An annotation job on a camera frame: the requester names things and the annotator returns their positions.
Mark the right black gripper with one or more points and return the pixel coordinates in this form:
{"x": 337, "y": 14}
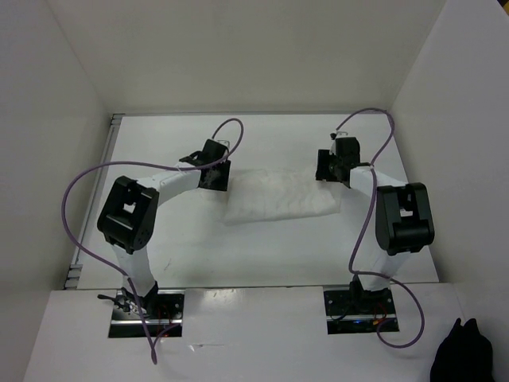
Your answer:
{"x": 324, "y": 157}

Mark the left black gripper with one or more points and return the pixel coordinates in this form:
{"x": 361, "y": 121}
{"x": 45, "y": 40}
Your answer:
{"x": 222, "y": 184}

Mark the white pleated skirt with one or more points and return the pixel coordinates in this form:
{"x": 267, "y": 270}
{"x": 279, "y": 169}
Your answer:
{"x": 274, "y": 195}

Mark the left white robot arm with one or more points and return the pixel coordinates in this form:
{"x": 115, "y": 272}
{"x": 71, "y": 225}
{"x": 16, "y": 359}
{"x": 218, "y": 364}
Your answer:
{"x": 128, "y": 217}

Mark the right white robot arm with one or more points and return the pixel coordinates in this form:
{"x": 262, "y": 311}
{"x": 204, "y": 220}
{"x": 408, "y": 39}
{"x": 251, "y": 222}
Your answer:
{"x": 401, "y": 212}

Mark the black cloth bundle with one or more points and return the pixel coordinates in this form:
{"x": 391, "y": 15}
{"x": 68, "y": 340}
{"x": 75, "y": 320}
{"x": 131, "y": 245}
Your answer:
{"x": 464, "y": 355}

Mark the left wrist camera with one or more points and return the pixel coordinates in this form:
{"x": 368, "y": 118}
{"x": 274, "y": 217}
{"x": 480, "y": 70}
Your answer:
{"x": 224, "y": 142}

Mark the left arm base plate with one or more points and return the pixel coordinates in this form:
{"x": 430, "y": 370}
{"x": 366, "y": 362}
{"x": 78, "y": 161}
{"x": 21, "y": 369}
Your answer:
{"x": 163, "y": 317}

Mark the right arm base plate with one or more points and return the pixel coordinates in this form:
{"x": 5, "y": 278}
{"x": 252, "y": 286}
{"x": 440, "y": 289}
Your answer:
{"x": 346, "y": 316}

